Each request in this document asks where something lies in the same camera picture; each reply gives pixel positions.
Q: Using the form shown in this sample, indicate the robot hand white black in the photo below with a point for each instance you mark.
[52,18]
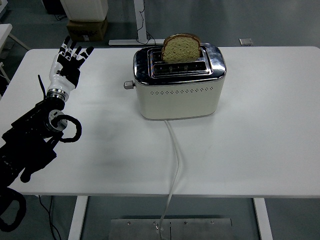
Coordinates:
[61,81]

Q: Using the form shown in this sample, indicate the grey toaster lever knob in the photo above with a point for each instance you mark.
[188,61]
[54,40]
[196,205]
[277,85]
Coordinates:
[128,85]

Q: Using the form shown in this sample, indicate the cream and chrome toaster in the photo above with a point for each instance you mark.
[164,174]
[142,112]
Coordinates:
[177,100]

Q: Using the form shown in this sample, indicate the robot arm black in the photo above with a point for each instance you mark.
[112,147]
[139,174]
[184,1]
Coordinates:
[25,140]

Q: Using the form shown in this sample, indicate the brown cardboard box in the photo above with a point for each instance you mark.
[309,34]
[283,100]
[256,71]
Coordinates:
[87,30]

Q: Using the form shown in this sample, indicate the white side table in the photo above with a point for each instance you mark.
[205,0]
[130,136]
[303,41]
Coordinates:
[5,32]

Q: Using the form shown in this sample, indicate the white cabinet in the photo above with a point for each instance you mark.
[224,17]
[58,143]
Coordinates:
[85,10]

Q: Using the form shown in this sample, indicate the black box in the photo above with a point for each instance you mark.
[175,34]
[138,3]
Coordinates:
[53,6]

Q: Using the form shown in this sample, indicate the white desk leg with foot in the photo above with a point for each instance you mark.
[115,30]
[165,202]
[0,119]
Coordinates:
[140,20]

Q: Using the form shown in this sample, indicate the brown bread slice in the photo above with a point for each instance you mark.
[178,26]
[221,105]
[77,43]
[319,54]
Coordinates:
[181,51]

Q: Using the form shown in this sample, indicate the white table leg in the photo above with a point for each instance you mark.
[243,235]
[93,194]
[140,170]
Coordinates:
[263,220]
[77,217]

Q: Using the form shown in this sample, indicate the grey floor socket plate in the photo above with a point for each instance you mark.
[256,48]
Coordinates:
[245,41]

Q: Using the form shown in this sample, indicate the grey metal plate with screws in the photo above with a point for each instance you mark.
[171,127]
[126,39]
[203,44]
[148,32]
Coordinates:
[200,230]

